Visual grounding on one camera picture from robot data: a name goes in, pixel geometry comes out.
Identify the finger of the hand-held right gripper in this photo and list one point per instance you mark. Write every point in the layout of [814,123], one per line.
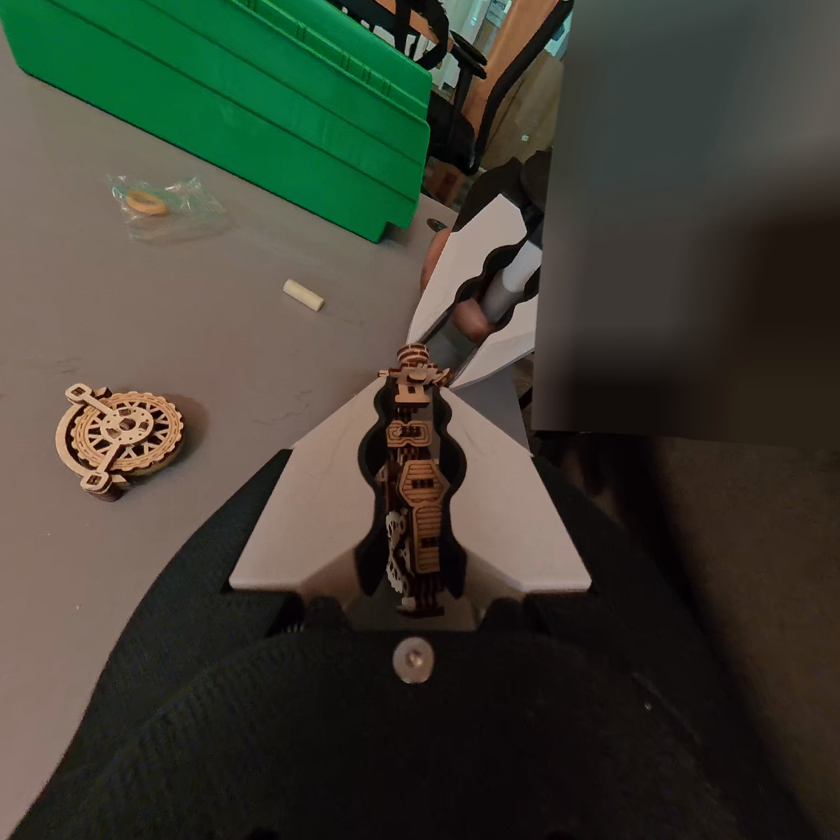
[472,243]
[512,348]

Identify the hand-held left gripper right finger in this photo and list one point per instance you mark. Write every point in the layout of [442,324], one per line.
[518,525]

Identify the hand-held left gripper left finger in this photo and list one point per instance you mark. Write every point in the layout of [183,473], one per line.
[308,518]

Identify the wooden motorcycle model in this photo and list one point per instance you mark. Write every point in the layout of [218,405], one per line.
[423,485]

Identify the grey desk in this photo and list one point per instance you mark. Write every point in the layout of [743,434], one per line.
[197,328]

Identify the person's right hand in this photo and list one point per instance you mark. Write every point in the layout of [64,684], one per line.
[476,318]

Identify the small cream cylinder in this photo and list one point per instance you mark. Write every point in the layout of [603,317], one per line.
[303,295]

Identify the black office chair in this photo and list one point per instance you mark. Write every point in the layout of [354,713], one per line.
[469,59]

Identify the wooden wheel assembly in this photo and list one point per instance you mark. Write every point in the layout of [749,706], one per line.
[124,433]

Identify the person's brown clothing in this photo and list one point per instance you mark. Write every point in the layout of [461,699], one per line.
[722,590]

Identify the green plastic crate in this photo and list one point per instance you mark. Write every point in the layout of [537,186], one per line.
[229,85]

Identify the clear plastic bag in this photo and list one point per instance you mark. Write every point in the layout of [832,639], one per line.
[177,210]

